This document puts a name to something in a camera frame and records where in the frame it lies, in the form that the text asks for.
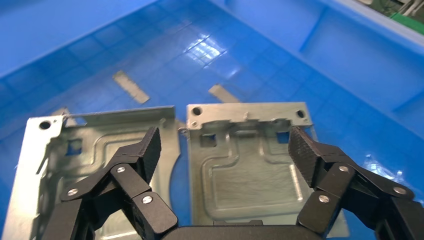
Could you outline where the bent sheet metal bracket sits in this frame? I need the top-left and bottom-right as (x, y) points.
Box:
(0, 105), (182, 240)
(186, 101), (350, 239)

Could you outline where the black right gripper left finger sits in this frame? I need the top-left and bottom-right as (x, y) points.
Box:
(41, 126), (180, 240)

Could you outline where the grey tape strip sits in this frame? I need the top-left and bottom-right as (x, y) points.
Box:
(207, 83), (242, 104)
(111, 70), (151, 105)
(50, 106), (72, 117)

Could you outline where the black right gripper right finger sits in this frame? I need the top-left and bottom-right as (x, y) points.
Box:
(287, 125), (424, 240)

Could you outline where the blue plastic bin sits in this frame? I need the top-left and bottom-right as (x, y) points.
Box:
(0, 0), (424, 240)

